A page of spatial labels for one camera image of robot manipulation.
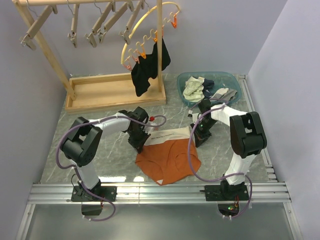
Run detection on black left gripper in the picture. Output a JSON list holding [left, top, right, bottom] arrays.
[[127, 127, 151, 154]]

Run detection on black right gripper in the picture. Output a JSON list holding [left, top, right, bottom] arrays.
[[191, 119, 218, 148]]

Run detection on orange and cream underwear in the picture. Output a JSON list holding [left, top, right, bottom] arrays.
[[135, 126, 202, 186]]

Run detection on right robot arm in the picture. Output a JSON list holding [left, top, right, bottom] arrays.
[[188, 99, 267, 201]]

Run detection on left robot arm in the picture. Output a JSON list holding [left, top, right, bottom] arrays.
[[58, 107, 150, 201]]

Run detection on black underwear hanging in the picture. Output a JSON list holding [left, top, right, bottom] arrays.
[[131, 43, 158, 97]]

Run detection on curved multi-clip hanger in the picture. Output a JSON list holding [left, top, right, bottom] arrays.
[[120, 1, 181, 71]]

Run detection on grey garment in basket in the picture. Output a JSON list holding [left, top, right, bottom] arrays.
[[210, 88, 238, 101]]

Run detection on navy garment in basket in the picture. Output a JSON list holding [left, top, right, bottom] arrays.
[[202, 78, 215, 99]]

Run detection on wooden drying rack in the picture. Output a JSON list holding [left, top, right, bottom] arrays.
[[13, 0, 167, 114]]

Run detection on teal plastic laundry basket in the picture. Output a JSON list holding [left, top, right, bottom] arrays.
[[176, 71, 242, 108]]

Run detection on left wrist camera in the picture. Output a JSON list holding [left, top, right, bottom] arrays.
[[144, 116, 159, 134]]

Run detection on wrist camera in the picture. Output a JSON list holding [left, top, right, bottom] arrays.
[[188, 110, 201, 124], [144, 116, 159, 134]]

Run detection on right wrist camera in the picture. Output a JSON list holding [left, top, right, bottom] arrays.
[[188, 110, 201, 124]]

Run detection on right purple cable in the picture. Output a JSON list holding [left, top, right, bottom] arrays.
[[187, 98, 252, 219]]

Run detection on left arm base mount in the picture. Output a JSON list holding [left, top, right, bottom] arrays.
[[71, 185, 118, 217]]

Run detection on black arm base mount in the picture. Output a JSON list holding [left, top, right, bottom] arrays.
[[200, 184, 250, 218]]

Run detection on aluminium rail frame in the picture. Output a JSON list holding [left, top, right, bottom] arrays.
[[14, 74, 305, 240]]

